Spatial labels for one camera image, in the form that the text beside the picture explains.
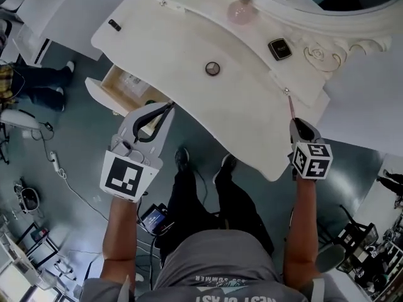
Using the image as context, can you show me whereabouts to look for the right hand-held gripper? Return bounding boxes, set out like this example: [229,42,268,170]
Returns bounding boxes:
[287,118,334,181]

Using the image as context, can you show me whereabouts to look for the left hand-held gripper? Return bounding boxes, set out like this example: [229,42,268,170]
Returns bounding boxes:
[99,102,176,204]

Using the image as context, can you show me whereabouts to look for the red pencil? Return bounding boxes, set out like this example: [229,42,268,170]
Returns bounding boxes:
[287,95,297,121]

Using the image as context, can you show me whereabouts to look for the table drawer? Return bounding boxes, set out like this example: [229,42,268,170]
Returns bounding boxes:
[84,65,173,118]

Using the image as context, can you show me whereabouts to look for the small dark compact box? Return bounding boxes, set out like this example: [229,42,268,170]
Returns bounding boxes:
[267,38,293,62]

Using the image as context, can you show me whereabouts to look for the round dark lid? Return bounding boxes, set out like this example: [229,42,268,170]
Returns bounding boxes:
[204,61,221,77]

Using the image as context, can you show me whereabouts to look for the pink perfume bottle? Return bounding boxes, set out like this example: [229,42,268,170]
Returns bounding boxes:
[227,0,259,26]

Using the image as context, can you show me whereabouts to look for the person's right forearm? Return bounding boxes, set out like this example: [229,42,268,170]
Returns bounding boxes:
[282,176,322,282]

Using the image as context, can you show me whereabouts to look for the person's left forearm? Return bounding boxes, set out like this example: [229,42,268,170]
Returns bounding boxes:
[99,196,143,292]

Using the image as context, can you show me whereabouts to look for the white dressing table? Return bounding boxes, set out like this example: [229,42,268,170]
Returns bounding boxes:
[84,0,393,182]

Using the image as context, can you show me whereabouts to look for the person's left shoe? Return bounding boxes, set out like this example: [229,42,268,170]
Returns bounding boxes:
[174,146,190,172]

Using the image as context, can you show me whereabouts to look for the person's shoe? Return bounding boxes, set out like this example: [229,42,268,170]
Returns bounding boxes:
[174,146,190,172]
[213,153,237,182]

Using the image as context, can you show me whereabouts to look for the pale pink box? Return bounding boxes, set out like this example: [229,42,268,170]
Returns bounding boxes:
[118,70,150,98]

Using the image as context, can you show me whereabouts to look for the person's right shoe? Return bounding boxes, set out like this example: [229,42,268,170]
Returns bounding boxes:
[213,153,237,182]

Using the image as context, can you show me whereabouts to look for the person's black trousers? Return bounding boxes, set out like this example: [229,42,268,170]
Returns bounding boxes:
[159,168,275,257]

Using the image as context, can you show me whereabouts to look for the small black monitor device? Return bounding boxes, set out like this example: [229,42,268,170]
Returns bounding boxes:
[140,203,174,236]

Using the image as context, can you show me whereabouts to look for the black mesh table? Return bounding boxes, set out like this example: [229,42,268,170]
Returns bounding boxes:
[333,221,403,289]

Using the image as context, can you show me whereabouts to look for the oval white-framed mirror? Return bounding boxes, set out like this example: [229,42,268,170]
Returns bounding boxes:
[244,0,403,55]

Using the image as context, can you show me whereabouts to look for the white chair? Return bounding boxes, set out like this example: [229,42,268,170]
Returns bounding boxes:
[0,109,42,131]

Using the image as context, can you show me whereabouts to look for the grey office chair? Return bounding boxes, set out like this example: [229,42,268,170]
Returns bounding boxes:
[316,243,346,273]

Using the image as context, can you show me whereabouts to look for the person's grey T-shirt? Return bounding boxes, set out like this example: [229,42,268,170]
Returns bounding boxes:
[80,230,350,302]

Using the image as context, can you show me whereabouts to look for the white cable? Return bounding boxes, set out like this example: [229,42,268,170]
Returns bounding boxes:
[58,167,110,216]

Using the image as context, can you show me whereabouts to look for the black power cable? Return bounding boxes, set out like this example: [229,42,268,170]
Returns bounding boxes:
[31,121,56,152]

